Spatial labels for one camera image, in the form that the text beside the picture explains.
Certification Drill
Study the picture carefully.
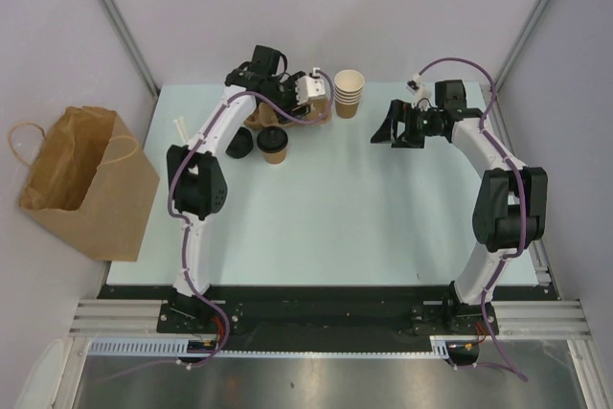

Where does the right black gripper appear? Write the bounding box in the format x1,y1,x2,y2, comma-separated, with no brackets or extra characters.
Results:
371,99,443,149

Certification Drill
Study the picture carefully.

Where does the brown pulp cup carrier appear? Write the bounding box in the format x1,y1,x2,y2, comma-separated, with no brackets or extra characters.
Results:
244,91,333,131

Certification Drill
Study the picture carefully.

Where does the black coffee cup lid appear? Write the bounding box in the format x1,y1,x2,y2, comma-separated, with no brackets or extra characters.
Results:
256,126,288,153

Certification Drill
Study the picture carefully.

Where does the single brown paper cup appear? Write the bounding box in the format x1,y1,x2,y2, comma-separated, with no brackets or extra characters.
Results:
262,148,287,165

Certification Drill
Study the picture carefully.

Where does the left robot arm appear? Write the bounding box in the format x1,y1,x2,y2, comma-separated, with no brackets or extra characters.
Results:
166,45,327,332

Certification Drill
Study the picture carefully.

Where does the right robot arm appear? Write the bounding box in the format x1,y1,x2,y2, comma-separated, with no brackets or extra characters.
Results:
371,74,548,333

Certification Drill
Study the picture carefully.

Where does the stack of paper cups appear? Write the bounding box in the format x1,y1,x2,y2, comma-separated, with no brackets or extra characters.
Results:
334,70,365,119

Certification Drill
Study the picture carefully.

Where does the stack of black lids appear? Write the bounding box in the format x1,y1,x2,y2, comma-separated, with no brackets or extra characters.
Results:
225,126,254,159

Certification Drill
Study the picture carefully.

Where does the brown paper bag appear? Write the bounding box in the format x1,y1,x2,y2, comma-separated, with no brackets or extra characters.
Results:
18,106,160,262

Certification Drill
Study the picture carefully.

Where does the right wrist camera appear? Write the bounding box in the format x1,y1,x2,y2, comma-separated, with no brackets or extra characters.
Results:
407,74,432,111

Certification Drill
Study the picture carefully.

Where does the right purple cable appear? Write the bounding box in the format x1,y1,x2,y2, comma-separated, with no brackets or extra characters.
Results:
416,57,533,381

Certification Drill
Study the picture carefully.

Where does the purple cable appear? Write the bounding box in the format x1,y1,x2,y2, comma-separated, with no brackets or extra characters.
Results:
95,68,334,372
416,57,533,381

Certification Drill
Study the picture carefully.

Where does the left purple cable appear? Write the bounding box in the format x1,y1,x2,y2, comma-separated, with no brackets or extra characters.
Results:
95,68,334,372

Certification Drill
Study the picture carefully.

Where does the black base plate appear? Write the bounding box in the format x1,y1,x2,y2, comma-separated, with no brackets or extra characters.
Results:
98,285,558,353

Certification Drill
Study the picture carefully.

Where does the aluminium frame rail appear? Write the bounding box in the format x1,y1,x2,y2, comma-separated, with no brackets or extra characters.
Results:
70,300,592,340

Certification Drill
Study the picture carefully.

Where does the white cable duct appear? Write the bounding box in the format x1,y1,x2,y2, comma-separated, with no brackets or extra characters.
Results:
89,338,449,359

